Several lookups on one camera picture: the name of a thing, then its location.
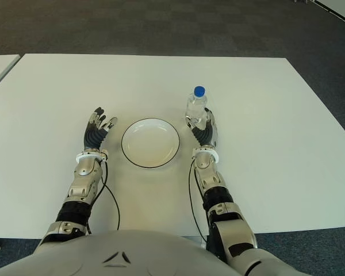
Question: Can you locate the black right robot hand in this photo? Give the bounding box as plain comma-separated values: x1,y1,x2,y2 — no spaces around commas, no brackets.
185,107,219,148

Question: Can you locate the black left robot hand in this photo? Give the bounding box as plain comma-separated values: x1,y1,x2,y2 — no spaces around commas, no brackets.
83,107,118,150

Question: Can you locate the clear blue-capped water bottle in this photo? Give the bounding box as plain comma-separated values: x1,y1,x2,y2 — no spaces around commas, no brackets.
185,85,208,130

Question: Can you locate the white black-rimmed plate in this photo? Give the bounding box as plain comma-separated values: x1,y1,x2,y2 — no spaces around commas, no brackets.
121,117,181,169

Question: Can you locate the grey robot torso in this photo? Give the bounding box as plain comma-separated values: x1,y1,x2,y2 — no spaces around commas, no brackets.
0,229,248,276

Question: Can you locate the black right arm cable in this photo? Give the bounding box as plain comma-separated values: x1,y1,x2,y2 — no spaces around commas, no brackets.
189,158,209,244

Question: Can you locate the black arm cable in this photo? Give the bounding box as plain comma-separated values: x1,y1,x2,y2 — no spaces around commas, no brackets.
189,158,209,244
86,155,121,234

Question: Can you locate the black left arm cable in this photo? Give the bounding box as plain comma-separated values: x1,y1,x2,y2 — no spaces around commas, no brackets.
86,155,121,234

